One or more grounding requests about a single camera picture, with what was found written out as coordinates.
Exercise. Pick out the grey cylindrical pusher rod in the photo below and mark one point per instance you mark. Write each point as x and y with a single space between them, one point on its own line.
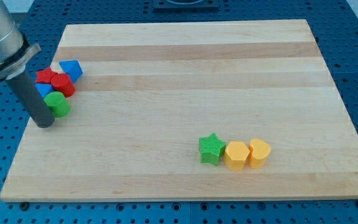
30 98

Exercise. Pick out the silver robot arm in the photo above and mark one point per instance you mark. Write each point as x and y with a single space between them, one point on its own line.
15 53

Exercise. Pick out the red star block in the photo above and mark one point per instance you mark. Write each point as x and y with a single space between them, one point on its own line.
45 76

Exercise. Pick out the green star block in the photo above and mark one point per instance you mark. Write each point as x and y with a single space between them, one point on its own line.
211 149

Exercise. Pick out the green cylinder block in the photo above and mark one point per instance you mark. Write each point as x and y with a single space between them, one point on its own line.
58 104

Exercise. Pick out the blue cube block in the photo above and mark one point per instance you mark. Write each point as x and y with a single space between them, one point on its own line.
44 89

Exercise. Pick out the red cylinder block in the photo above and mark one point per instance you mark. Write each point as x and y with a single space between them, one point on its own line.
62 83

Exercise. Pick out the blue triangle block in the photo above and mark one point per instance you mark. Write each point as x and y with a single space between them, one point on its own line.
72 68

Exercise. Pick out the wooden board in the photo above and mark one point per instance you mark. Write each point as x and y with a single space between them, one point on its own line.
149 91

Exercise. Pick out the yellow hexagon block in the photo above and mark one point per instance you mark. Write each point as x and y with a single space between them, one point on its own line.
235 155

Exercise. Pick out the yellow heart block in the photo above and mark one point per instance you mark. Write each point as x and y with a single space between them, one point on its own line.
259 153

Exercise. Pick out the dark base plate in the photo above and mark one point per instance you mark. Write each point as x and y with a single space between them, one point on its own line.
185 4

